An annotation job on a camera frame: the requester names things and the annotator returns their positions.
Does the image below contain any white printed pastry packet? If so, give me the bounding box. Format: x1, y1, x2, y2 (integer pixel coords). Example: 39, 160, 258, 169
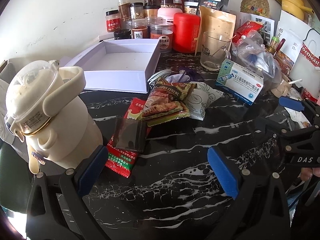
183, 81, 223, 121

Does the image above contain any nutritious cereal packet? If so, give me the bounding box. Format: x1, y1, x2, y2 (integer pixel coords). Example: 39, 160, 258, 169
139, 77, 196, 127

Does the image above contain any white usb cable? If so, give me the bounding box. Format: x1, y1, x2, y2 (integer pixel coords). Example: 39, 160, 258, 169
147, 69, 171, 91

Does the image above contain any lavender drawstring pouch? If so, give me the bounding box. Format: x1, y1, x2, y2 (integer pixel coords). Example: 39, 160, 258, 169
165, 67, 203, 83

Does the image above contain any person right hand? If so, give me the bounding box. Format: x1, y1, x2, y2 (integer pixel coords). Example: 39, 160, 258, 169
300, 167, 320, 181

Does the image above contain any blue white medicine box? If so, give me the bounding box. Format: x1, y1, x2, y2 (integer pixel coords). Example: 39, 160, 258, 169
216, 59, 264, 105

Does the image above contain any white paper shopping bag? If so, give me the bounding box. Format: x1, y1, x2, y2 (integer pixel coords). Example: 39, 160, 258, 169
276, 11, 319, 90

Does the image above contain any clear plastic bag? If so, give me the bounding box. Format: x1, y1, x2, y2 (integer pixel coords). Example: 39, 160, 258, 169
232, 30, 282, 93

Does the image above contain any cream electric kettle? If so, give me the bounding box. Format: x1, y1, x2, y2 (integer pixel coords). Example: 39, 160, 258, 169
4, 60, 103, 174

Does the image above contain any red goji packet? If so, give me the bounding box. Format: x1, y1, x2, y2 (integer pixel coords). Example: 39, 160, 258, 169
232, 21, 263, 46

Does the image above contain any glass mug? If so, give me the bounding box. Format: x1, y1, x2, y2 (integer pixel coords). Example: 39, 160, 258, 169
200, 31, 231, 71

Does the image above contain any white open gift box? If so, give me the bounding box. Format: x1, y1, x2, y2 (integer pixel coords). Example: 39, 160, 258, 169
65, 38, 161, 94

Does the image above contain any yellow pot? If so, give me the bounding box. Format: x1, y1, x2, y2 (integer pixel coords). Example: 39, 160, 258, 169
281, 0, 315, 21

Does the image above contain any woven straw trivet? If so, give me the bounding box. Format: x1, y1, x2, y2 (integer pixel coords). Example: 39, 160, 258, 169
240, 0, 270, 17

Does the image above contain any kraft paper pouch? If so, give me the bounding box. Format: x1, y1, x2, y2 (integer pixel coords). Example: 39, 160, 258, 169
195, 6, 236, 55

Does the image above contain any black lid dark jar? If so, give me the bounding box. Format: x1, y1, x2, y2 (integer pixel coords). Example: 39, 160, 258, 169
113, 29, 132, 40

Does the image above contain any red canister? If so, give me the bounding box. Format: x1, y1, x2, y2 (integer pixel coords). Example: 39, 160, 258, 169
172, 12, 201, 54

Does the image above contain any chenpi spice jar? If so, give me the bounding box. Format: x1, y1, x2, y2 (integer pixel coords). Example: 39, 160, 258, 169
131, 18, 148, 39

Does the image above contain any red label sauce jar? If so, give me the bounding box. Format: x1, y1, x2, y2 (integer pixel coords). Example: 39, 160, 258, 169
105, 10, 121, 33

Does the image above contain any orange label clear jar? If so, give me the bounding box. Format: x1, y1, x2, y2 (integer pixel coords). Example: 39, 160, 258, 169
150, 21, 174, 53

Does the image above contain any black coffee pouch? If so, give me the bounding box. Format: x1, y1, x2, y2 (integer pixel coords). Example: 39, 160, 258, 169
184, 0, 229, 16

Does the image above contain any seed jar black lid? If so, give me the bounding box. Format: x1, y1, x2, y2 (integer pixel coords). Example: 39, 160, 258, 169
130, 2, 144, 20

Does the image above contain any pink jar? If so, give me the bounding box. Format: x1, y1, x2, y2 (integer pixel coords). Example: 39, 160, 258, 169
157, 7, 182, 23

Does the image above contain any gold jar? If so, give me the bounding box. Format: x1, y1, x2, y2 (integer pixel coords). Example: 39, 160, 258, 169
143, 5, 160, 18

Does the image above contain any brown powder jar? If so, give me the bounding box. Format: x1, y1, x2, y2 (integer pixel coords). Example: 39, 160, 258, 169
118, 0, 131, 21

